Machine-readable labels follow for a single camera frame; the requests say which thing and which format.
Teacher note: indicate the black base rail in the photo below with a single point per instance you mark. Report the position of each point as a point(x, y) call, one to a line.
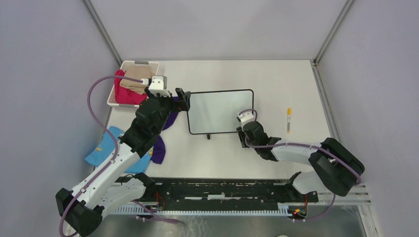
point(190, 194)

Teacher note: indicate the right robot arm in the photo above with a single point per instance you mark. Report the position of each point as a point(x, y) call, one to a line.
point(335, 168)

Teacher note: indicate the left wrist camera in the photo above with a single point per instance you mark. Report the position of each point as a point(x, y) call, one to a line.
point(158, 83)

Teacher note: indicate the red cloth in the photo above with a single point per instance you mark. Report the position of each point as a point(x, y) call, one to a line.
point(125, 96)

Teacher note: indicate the white cable duct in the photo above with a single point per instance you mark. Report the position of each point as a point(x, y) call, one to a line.
point(134, 209)

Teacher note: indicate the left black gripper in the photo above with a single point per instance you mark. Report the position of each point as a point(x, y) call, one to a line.
point(184, 104)

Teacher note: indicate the blue patterned cloth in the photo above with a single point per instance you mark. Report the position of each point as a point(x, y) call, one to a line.
point(105, 148)

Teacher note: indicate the purple cloth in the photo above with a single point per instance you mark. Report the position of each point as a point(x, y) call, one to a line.
point(160, 144)

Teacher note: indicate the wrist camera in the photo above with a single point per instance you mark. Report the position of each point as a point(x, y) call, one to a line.
point(158, 83)
point(246, 117)

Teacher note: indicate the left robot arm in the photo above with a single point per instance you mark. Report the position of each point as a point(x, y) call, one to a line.
point(84, 206)

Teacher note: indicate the white marker pen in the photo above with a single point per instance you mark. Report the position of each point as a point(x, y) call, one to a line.
point(288, 124)

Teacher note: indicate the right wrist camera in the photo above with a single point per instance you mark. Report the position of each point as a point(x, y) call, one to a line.
point(246, 117)

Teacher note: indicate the beige cloth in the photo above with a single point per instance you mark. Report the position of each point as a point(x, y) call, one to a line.
point(137, 72)

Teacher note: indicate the white plastic basket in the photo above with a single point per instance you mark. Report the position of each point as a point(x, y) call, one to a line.
point(111, 98)

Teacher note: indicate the black framed whiteboard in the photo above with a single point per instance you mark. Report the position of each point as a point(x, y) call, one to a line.
point(215, 112)

